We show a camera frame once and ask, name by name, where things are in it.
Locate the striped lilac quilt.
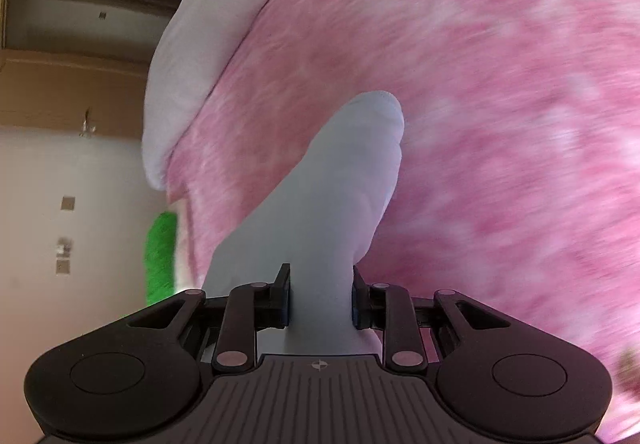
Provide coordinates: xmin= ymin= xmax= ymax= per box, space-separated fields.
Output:
xmin=141 ymin=0 xmax=268 ymax=191

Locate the pink floral blanket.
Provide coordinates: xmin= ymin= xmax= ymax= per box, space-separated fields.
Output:
xmin=167 ymin=0 xmax=639 ymax=442

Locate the light blue sweatshirt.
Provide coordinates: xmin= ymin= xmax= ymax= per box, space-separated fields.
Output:
xmin=203 ymin=91 xmax=405 ymax=355

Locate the green and white towel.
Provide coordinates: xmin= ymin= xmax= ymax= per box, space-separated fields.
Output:
xmin=143 ymin=198 xmax=196 ymax=305

